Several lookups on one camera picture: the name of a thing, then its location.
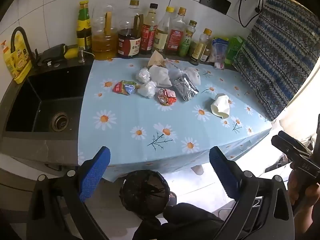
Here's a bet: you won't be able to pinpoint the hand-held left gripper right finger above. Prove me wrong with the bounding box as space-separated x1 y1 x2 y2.
209 146 295 240

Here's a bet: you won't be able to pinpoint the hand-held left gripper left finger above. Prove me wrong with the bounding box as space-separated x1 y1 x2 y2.
26 146 111 240

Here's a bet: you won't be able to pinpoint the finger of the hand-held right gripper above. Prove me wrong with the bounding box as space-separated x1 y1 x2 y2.
278 130 310 152
271 135 313 164

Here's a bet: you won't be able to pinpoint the black trash bin bag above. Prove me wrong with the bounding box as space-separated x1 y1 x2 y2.
119 170 170 222

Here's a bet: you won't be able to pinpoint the red and green snack wrapper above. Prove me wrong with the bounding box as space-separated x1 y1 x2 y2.
112 80 140 96

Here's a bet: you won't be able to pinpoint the person's right hand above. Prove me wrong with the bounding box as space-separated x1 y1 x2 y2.
287 164 320 227

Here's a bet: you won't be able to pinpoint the person's black pants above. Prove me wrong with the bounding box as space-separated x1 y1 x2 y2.
132 202 225 240

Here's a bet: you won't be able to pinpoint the metal sink drain strainer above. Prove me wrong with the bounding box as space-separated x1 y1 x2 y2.
51 112 69 132

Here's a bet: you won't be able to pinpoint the crushed white paper cup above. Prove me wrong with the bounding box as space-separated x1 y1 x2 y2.
210 93 230 119

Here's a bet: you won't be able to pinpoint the blue daisy print tablecloth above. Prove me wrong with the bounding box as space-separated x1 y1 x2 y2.
77 55 273 183

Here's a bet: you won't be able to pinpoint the blue patterned cloth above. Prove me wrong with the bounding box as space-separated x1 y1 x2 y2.
234 0 320 122

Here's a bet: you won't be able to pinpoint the black kitchen sink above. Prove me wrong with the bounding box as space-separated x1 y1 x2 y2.
2 65 93 140

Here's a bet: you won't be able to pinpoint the silver foil packet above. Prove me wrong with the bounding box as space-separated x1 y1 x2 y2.
172 74 199 102

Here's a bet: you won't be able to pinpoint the crumpled red wrapper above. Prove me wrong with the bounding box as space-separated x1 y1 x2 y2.
157 88 177 105

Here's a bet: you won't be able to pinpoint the white plastic wad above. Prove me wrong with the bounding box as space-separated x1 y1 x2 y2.
137 81 157 98
136 67 151 83

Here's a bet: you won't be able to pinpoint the green carton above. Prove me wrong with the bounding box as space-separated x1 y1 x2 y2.
224 35 247 67

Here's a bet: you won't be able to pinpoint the blue and white plastic bag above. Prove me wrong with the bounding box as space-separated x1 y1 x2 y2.
209 37 229 69

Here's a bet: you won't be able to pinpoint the clear plastic bag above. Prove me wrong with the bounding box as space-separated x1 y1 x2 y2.
165 58 184 80

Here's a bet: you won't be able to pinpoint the white paper towel bundle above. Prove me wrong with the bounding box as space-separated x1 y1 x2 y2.
149 65 173 88

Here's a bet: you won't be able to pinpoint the metal soap dispenser pump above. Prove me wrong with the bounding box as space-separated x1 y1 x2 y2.
78 47 97 64

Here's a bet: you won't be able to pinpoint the yellow sponge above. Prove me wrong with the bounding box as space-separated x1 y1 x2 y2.
64 45 79 58

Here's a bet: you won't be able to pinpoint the small yellow cap bottle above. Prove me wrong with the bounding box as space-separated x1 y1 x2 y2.
189 28 212 65

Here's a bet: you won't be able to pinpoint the black cloth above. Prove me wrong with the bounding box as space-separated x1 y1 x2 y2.
41 44 67 64

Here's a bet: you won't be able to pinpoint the large cooking oil jug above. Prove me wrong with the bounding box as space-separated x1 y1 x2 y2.
91 5 118 61

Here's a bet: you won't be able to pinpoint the brown paper scrap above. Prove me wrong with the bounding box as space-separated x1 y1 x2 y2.
147 50 167 68

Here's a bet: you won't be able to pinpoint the large soy sauce jug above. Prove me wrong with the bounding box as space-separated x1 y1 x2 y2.
117 0 144 58

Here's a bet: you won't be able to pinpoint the yellow dish soap pouch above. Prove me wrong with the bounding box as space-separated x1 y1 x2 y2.
2 34 33 84

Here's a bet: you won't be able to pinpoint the bottle with green label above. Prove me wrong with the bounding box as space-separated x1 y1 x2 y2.
179 20 197 57

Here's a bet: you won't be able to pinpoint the clear bottle with red label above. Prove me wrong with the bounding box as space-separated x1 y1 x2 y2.
166 7 187 55

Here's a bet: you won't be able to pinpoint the dark bottle with red label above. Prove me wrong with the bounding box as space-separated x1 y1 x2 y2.
140 3 159 55

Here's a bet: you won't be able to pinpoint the black kitchen faucet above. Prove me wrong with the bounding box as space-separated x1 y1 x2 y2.
10 27 42 67

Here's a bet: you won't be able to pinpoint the green and yellow label bottle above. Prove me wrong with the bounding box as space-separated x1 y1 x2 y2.
76 0 92 52

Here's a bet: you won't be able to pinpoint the clear bottle with beige label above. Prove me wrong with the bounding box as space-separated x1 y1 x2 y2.
152 6 174 53

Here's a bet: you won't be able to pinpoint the black cable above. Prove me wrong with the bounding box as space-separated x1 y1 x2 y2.
237 0 264 28

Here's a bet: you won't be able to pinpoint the black wall socket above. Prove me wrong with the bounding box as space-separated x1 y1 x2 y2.
200 0 232 15

